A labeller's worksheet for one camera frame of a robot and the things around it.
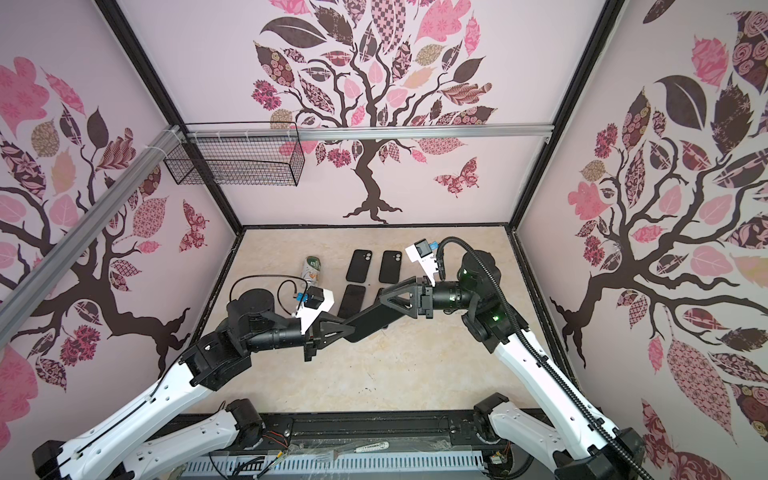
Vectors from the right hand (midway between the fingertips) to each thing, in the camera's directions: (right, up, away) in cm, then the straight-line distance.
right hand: (386, 299), depth 58 cm
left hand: (-8, -7, +3) cm, 11 cm away
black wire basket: (-48, +42, +37) cm, 74 cm away
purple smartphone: (-3, -3, +43) cm, 43 cm away
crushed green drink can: (-27, +4, +43) cm, 51 cm away
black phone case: (-11, +4, +50) cm, 51 cm away
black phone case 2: (+1, +2, +50) cm, 50 cm away
